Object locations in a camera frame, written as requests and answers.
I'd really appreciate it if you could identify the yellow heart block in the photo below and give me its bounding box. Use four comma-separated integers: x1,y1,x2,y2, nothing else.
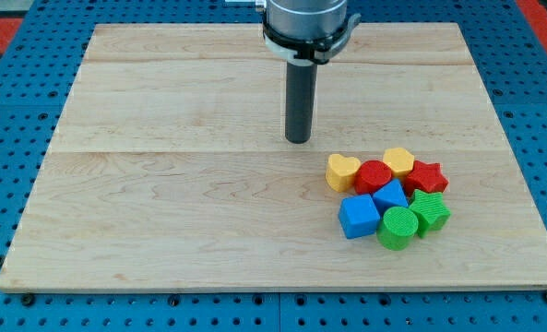
325,153,362,192

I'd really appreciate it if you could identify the green star block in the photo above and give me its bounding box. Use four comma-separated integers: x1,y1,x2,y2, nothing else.
409,189,451,238

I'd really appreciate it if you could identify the green cylinder block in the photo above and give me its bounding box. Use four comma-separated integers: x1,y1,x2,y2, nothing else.
376,207,419,251

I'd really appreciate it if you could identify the blue triangle block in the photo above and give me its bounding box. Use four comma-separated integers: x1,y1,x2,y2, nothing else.
372,179,409,216

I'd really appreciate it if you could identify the red star block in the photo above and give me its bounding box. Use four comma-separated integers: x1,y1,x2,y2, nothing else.
403,160,449,196

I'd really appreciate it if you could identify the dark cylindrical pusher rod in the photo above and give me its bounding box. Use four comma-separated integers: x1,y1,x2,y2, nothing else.
285,63,317,144

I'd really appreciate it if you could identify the wooden board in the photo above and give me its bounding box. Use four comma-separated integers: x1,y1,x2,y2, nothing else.
0,23,547,293

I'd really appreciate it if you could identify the blue cube block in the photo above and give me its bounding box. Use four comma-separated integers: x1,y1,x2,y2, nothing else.
338,194,381,239

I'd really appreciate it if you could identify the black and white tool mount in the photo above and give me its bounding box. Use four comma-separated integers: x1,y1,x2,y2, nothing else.
262,13,362,66

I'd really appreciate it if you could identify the red cylinder block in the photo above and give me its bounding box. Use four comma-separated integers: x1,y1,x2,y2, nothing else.
354,160,392,195

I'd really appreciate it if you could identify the yellow hexagon block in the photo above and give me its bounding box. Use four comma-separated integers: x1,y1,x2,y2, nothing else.
383,148,415,180

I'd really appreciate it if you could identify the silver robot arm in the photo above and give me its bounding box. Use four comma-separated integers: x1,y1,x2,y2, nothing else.
224,0,362,144

